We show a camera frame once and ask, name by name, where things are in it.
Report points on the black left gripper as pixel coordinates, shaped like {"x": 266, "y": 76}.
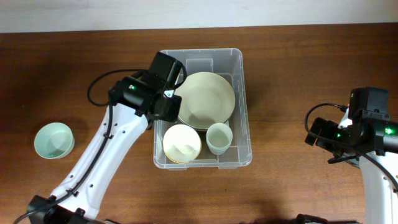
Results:
{"x": 173, "y": 116}

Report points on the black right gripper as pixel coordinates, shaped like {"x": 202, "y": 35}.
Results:
{"x": 328, "y": 127}

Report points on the white small bowl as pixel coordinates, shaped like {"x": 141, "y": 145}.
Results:
{"x": 181, "y": 138}

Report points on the large cream bowl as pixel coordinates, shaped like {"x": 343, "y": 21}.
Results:
{"x": 207, "y": 98}

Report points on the yellow small bowl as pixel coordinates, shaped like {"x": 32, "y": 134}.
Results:
{"x": 184, "y": 159}

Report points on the white plastic cup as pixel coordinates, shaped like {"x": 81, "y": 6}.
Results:
{"x": 219, "y": 137}

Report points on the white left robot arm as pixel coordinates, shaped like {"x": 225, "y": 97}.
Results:
{"x": 78, "y": 198}

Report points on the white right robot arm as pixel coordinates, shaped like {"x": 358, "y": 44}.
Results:
{"x": 378, "y": 168}

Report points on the clear plastic storage bin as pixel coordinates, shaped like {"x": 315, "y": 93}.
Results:
{"x": 227, "y": 62}

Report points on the mint green small bowl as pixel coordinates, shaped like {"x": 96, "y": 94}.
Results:
{"x": 54, "y": 141}

